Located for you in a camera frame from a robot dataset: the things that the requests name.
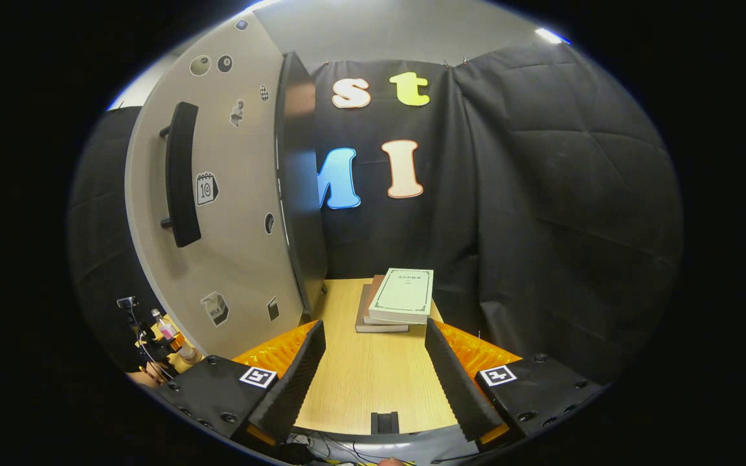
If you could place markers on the black table clamp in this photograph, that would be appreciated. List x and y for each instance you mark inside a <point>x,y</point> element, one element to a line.
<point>384,424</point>

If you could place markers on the brown book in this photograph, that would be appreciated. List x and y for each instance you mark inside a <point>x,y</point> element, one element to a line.
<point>373,291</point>

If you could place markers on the dark grey cabinet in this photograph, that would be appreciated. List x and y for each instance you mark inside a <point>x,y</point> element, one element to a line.
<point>302,226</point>

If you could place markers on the green book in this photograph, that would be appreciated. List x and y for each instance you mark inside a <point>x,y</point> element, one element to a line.
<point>404,294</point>

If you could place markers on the narrow ceiling light panel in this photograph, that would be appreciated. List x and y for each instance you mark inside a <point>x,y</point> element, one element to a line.
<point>551,35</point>

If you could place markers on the clear bottle pink label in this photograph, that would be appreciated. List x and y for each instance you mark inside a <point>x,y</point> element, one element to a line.
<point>168,330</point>

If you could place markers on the black backdrop cloth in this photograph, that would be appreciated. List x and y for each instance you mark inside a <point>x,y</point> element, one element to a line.
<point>574,226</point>

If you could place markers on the grey cabinet door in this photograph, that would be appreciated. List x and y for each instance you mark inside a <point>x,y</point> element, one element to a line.
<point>237,259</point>

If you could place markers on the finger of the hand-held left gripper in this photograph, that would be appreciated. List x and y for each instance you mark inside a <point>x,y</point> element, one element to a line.
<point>177,341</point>

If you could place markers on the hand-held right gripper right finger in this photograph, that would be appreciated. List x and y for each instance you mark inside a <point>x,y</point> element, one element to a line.
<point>454,388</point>

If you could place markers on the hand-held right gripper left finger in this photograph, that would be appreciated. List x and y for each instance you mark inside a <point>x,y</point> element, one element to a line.
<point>295,388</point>

